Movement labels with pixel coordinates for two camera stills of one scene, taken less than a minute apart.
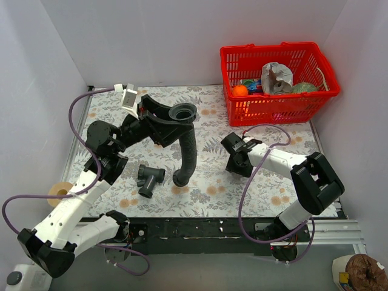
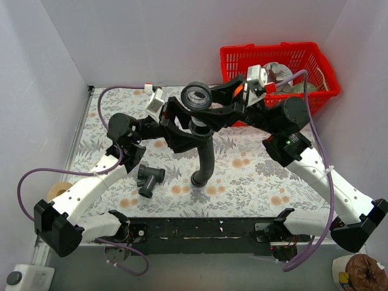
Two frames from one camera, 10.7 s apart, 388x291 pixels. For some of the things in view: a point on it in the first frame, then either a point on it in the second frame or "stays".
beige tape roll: (58, 188) stays
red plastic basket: (245, 62) stays
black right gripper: (235, 163) to (242, 101)
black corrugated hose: (188, 143) to (207, 151)
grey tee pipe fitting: (148, 176) stays
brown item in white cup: (365, 274) stays
